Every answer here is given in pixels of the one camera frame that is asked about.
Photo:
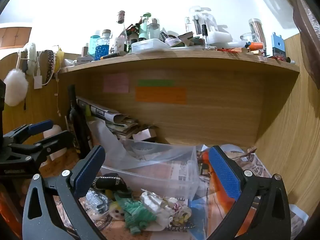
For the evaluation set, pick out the teal liquid bottle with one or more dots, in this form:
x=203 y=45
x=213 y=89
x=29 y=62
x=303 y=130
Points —
x=93 y=42

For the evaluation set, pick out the small dark spray bottle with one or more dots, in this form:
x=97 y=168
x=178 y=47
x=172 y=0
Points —
x=165 y=37

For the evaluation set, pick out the pink cosmetic jar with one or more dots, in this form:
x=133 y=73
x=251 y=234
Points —
x=172 y=42

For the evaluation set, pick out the yellow floral scrunchie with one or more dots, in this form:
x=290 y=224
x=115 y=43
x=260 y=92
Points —
x=181 y=215

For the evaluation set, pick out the wooden cabinet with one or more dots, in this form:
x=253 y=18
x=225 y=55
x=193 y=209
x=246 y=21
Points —
x=15 y=36

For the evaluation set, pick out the orange plastic object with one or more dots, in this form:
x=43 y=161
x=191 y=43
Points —
x=7 y=205

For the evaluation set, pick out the black cap clear bottle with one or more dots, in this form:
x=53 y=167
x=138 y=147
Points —
x=204 y=33

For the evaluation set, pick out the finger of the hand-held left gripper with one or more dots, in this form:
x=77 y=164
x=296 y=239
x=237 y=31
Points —
x=57 y=141
x=41 y=126

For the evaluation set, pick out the white fluffy headband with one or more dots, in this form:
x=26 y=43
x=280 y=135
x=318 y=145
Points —
x=31 y=57

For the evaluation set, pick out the white fluffy pompom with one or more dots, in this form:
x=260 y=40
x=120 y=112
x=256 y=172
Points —
x=15 y=88

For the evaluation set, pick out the yellow plush toy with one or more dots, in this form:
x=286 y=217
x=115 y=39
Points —
x=116 y=211

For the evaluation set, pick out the black orange marker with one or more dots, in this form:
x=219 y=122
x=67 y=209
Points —
x=110 y=55

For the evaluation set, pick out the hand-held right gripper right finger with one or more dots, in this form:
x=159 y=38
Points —
x=223 y=172

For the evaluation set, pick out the blue plastic block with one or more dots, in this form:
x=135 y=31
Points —
x=278 y=43

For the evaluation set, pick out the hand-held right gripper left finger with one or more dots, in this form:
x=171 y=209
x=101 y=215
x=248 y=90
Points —
x=90 y=171

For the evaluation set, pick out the red hair clip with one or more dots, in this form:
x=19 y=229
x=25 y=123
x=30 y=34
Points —
x=228 y=50

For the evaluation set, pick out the printed newspaper mat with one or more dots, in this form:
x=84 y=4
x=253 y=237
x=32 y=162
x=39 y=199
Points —
x=257 y=165

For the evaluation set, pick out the crumpled foil packet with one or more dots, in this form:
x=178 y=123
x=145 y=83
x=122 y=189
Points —
x=187 y=38

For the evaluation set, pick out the white charger adapter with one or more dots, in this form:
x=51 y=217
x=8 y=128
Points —
x=37 y=82

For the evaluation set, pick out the small brown bottle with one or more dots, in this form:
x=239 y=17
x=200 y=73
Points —
x=85 y=50

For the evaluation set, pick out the empty glass jar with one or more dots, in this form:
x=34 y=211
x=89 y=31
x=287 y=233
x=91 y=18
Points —
x=248 y=38

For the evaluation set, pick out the orange sticky note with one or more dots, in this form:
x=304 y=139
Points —
x=161 y=95

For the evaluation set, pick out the blue bead glass bottle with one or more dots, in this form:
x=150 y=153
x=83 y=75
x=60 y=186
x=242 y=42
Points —
x=103 y=47

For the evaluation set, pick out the brown curtain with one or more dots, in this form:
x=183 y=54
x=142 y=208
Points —
x=307 y=30

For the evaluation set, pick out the white foam block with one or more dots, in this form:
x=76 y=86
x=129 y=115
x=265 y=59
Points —
x=220 y=38

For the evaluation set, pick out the green pump bottle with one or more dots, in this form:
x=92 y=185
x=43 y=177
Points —
x=144 y=30

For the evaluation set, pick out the stack of papers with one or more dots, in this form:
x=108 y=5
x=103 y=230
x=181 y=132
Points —
x=125 y=128

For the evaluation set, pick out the green scrunchie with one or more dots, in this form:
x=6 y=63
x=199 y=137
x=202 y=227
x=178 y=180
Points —
x=136 y=212

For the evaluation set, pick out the copper cylinder canister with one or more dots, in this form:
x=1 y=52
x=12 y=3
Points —
x=257 y=28

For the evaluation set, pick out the white round object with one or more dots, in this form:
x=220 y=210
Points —
x=232 y=148

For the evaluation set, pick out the white printed cup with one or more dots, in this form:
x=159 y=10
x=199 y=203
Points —
x=118 y=45

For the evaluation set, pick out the translucent plastic bag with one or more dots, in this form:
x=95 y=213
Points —
x=105 y=140

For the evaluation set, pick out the pink sticky note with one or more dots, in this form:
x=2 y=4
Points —
x=116 y=83

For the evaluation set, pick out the rolled newspaper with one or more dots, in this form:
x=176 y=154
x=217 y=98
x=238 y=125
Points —
x=100 y=110

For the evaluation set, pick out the black studded headband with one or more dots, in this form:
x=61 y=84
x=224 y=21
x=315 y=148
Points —
x=51 y=62

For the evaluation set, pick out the silver scrunchie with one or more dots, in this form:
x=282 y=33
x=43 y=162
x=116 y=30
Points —
x=96 y=201

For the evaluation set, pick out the green round tin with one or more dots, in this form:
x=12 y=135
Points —
x=200 y=42

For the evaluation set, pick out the corked clear glass bottle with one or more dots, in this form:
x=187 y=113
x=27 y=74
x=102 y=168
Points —
x=122 y=20

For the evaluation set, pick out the yellow headband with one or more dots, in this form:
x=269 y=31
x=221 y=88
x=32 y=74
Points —
x=60 y=60

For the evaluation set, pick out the white scrunchie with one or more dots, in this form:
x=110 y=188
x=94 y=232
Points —
x=155 y=201

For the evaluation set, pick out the clear plastic container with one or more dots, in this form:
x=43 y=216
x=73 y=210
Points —
x=155 y=177

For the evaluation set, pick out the green sticky note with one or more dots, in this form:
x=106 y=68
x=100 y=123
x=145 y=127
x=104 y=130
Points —
x=155 y=82

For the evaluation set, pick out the clear blister pack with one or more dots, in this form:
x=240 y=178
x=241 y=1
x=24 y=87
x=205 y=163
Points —
x=200 y=17

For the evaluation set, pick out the clear lidded plastic box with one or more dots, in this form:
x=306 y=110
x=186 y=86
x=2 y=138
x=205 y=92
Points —
x=150 y=46

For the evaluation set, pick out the dark wine bottle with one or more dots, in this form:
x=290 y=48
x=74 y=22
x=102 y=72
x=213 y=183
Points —
x=76 y=125

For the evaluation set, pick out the wooden shelf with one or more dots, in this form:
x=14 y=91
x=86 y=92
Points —
x=175 y=62

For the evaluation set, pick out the small cardboard box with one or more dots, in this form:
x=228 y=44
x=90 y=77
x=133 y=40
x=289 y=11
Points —
x=145 y=135

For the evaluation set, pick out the small white box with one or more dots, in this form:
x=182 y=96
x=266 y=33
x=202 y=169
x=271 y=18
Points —
x=85 y=59

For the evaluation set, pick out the silver lid glass jar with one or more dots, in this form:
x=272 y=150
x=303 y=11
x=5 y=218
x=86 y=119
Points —
x=153 y=30

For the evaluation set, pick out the orange cap tube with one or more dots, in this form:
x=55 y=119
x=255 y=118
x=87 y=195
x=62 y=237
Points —
x=256 y=46

